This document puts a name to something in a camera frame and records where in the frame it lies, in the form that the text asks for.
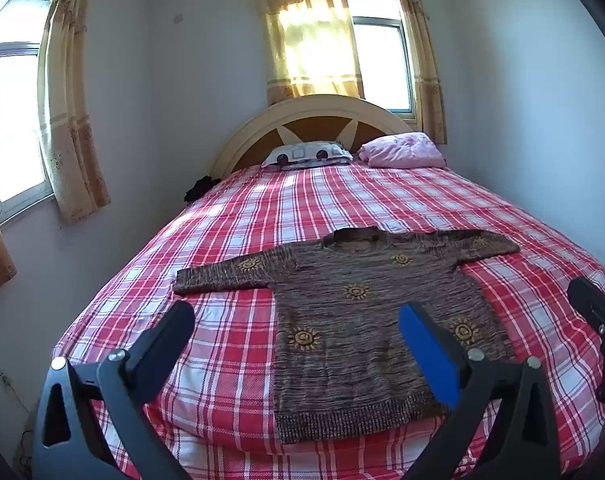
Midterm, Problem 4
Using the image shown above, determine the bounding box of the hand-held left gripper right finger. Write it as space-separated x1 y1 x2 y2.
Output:
397 302 578 480

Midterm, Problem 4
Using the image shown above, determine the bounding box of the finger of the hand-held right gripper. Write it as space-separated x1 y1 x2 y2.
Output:
567 277 605 411

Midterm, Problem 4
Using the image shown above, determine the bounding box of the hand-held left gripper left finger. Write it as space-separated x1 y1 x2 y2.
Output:
31 300 198 480

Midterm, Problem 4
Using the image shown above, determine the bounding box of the brown knitted sweater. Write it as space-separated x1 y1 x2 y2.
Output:
175 227 522 445

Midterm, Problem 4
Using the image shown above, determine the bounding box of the black bag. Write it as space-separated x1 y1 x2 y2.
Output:
184 176 220 204

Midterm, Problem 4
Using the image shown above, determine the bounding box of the bed with red plaid sheet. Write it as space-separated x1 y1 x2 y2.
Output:
52 160 605 480

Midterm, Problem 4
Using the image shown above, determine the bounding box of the pink pillow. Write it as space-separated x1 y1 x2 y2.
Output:
358 132 447 170

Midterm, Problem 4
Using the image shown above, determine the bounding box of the cream and brown headboard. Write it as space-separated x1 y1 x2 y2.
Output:
210 94 415 181

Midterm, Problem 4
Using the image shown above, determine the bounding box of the black and white patterned pillow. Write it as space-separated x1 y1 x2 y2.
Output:
261 140 354 170

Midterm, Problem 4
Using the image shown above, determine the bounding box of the grey framed window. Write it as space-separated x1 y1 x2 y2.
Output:
0 0 56 226
342 0 415 116

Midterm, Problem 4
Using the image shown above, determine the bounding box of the dark cable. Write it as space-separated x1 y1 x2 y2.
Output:
12 400 34 480

